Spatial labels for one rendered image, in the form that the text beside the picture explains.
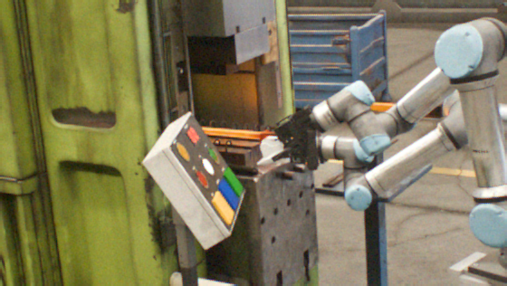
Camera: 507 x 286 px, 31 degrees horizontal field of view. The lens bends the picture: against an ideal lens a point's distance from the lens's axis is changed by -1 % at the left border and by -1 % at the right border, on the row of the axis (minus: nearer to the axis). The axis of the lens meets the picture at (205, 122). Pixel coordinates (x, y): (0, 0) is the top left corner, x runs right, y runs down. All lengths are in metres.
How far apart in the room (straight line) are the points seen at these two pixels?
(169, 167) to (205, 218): 0.16
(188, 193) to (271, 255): 0.77
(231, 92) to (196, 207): 1.05
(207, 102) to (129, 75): 0.74
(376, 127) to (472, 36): 0.41
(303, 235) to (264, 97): 0.51
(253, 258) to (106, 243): 0.49
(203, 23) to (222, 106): 0.60
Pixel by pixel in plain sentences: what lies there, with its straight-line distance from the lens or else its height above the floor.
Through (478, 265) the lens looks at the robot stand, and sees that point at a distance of 2.44.
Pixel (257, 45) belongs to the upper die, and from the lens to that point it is 2.92.
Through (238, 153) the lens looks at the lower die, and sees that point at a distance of 2.90.
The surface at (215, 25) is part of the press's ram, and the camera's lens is 2.77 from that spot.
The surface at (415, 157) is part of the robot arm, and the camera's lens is 2.69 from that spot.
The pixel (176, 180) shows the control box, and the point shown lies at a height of 1.11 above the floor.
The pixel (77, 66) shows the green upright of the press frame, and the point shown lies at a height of 1.30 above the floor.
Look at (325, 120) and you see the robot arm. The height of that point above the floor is 1.18.
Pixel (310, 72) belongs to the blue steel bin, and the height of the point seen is 0.38.
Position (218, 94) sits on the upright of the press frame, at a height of 1.07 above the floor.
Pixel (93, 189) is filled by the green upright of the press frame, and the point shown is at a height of 0.90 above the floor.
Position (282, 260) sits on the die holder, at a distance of 3.07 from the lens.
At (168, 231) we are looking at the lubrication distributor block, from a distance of 2.78.
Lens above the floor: 1.83
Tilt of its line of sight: 15 degrees down
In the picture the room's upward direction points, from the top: 5 degrees counter-clockwise
